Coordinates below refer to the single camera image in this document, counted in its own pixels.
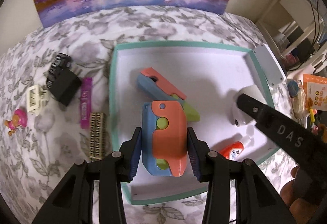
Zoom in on white smart watch band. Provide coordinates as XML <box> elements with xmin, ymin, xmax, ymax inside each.
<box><xmin>232</xmin><ymin>84</ymin><xmax>265</xmax><ymax>127</ymax></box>

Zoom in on red white glue bottle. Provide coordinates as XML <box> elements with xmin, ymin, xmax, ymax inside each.
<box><xmin>219</xmin><ymin>139</ymin><xmax>251</xmax><ymax>160</ymax></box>

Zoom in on gold black patterned lighter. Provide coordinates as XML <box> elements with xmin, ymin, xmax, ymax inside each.
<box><xmin>89</xmin><ymin>112</ymin><xmax>106</xmax><ymax>162</ymax></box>

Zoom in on blue orange toy cleaver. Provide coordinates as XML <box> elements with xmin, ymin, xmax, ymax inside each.
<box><xmin>142</xmin><ymin>100</ymin><xmax>187</xmax><ymax>177</ymax></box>

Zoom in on pink puppy figurine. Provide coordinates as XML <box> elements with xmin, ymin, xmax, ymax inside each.
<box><xmin>4</xmin><ymin>109</ymin><xmax>28</xmax><ymax>136</ymax></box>

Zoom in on cream hair claw clip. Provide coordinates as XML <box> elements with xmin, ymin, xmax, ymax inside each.
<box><xmin>26</xmin><ymin>84</ymin><xmax>49</xmax><ymax>115</ymax></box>

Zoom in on purple lighter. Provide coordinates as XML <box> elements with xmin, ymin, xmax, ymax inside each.
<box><xmin>80</xmin><ymin>77</ymin><xmax>92</xmax><ymax>129</ymax></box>

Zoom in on black charger cube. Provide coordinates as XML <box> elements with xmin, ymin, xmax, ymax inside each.
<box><xmin>49</xmin><ymin>69</ymin><xmax>82</xmax><ymax>107</ymax></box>

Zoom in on black toy car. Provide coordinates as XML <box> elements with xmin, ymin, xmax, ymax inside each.
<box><xmin>46</xmin><ymin>53</ymin><xmax>72</xmax><ymax>89</ymax></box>

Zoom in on person's hand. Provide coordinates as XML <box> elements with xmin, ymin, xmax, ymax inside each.
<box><xmin>280</xmin><ymin>166</ymin><xmax>319</xmax><ymax>223</ymax></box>

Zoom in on wrapped candy snacks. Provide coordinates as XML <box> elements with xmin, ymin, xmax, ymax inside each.
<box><xmin>286</xmin><ymin>79</ymin><xmax>320</xmax><ymax>135</ymax></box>

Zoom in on orange booklet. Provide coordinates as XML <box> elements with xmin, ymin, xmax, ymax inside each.
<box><xmin>303</xmin><ymin>74</ymin><xmax>327</xmax><ymax>111</ymax></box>

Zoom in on teal white tray box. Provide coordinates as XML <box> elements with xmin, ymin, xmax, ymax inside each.
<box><xmin>109</xmin><ymin>40</ymin><xmax>281</xmax><ymax>206</ymax></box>

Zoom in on white shelf unit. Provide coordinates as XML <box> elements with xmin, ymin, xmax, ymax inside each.
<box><xmin>255</xmin><ymin>0</ymin><xmax>327</xmax><ymax>79</ymax></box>

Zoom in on floral patterned table cloth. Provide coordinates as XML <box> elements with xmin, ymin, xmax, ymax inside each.
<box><xmin>1</xmin><ymin>6</ymin><xmax>295</xmax><ymax>223</ymax></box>

